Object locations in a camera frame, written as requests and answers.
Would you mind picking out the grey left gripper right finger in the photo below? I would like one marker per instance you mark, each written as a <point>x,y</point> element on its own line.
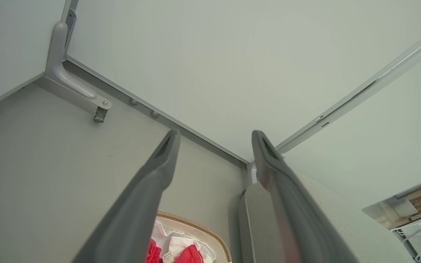
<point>298,219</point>

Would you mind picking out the white cloth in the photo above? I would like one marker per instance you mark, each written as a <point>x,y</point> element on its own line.
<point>179,239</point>

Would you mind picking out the grey wall base rail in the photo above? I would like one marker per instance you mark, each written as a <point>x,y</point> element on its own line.
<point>159,113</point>

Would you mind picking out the grey metal frame foot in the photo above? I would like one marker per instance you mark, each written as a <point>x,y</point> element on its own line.
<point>59,69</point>

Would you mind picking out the woven rim laundry basket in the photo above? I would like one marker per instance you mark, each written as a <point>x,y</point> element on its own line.
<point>199,225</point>

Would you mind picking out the small round wall stud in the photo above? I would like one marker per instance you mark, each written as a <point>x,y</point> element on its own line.
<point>133,101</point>
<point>154,113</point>

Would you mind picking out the aluminium wall frame rail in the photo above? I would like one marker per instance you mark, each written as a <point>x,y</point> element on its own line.
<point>360,89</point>

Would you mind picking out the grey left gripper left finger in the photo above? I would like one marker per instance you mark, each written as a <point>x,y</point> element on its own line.
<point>137,212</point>

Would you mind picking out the small caster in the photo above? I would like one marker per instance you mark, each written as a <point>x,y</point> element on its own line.
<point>100,114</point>

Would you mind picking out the grey fabric sofa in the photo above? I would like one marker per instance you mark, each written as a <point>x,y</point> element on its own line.
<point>360,233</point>

